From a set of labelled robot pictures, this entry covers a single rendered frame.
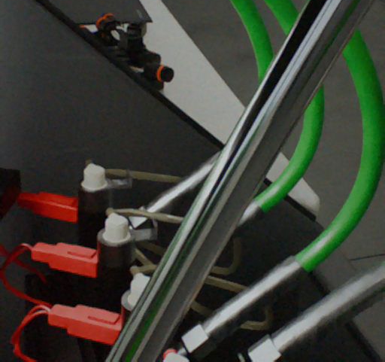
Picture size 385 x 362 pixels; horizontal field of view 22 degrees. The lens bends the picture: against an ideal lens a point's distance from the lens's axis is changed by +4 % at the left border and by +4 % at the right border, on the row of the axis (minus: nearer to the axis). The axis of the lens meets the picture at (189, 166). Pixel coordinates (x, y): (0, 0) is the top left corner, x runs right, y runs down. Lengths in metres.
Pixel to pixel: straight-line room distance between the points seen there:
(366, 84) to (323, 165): 2.55
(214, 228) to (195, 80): 1.12
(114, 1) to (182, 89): 0.32
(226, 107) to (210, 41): 2.93
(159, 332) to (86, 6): 1.35
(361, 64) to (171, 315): 0.48
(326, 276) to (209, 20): 3.43
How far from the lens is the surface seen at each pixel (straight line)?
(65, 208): 0.81
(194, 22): 4.32
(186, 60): 1.33
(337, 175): 3.13
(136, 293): 0.65
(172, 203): 0.81
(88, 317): 0.69
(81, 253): 0.75
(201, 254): 0.15
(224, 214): 0.15
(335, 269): 0.96
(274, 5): 0.68
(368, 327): 0.90
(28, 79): 0.83
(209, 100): 1.21
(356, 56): 0.62
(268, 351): 0.61
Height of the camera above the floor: 1.48
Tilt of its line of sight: 28 degrees down
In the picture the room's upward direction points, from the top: 2 degrees clockwise
